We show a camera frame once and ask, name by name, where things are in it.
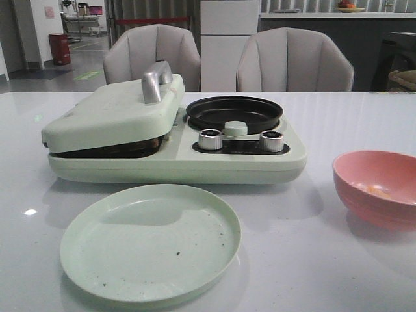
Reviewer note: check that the fruit plate on counter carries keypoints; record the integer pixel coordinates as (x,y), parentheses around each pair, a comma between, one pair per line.
(346,6)

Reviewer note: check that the green breakfast maker lid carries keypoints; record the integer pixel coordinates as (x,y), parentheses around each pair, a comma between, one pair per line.
(119,113)

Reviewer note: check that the bread slice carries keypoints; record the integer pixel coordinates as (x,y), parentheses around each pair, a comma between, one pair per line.
(136,149)

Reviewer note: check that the pink bowl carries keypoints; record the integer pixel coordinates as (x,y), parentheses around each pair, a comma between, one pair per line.
(393,172)

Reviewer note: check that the dark appliance at right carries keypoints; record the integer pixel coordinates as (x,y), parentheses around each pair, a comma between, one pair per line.
(397,52)

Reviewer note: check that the left grey upholstered chair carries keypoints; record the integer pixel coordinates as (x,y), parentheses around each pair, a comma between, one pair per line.
(140,47)

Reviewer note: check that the red trash bin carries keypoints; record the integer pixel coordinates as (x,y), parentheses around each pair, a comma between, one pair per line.
(59,49)

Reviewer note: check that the white cabinet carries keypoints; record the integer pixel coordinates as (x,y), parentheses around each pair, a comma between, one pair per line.
(225,27)

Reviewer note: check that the light green round plate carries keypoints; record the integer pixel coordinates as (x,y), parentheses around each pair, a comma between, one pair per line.
(152,246)

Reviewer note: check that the green breakfast maker base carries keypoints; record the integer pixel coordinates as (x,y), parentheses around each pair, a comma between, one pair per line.
(177,161)

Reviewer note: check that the right silver control knob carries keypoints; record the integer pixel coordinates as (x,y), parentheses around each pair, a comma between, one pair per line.
(271,141)

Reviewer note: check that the black round frying pan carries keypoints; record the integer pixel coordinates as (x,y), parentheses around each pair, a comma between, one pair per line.
(213,112)

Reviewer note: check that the right grey upholstered chair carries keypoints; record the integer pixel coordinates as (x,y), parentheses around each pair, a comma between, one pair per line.
(293,60)

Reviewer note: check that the grey upholstered chair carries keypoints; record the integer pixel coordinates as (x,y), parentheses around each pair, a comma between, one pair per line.
(293,60)
(140,47)

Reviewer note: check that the left silver control knob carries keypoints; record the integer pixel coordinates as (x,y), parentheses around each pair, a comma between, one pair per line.
(210,139)

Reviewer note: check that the silver control knob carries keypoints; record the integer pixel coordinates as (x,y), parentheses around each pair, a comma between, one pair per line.
(210,139)
(271,141)

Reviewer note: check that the grey kitchen counter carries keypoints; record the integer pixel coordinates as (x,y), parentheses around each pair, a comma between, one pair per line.
(357,35)

